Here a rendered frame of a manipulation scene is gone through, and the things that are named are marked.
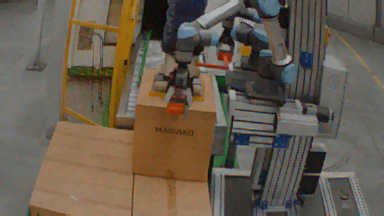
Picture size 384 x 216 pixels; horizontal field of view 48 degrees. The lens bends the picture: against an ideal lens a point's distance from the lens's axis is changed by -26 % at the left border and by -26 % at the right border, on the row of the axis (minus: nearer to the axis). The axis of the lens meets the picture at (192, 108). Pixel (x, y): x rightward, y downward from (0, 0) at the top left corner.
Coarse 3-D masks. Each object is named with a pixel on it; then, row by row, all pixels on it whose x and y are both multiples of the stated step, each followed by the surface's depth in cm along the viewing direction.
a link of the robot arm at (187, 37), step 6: (180, 30) 239; (186, 30) 237; (192, 30) 238; (180, 36) 239; (186, 36) 238; (192, 36) 239; (198, 36) 241; (180, 42) 240; (186, 42) 239; (192, 42) 240; (198, 42) 242; (180, 48) 241; (186, 48) 240; (192, 48) 242
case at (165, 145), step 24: (144, 72) 331; (144, 96) 294; (144, 120) 286; (168, 120) 286; (192, 120) 286; (144, 144) 290; (168, 144) 290; (192, 144) 290; (144, 168) 296; (168, 168) 295; (192, 168) 295
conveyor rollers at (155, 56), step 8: (144, 40) 562; (152, 40) 563; (152, 48) 537; (160, 48) 538; (152, 56) 510; (160, 56) 512; (200, 56) 524; (136, 64) 484; (152, 64) 487; (136, 72) 461; (136, 80) 444; (136, 88) 427; (136, 96) 410; (128, 104) 393; (128, 112) 378
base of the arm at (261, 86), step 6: (258, 78) 291; (264, 78) 288; (270, 78) 287; (276, 78) 289; (258, 84) 291; (264, 84) 288; (270, 84) 288; (276, 84) 290; (258, 90) 290; (264, 90) 288; (270, 90) 288; (276, 90) 291
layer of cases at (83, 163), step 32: (64, 128) 338; (96, 128) 346; (64, 160) 295; (96, 160) 304; (128, 160) 312; (64, 192) 259; (96, 192) 268; (128, 192) 275; (160, 192) 281; (192, 192) 286
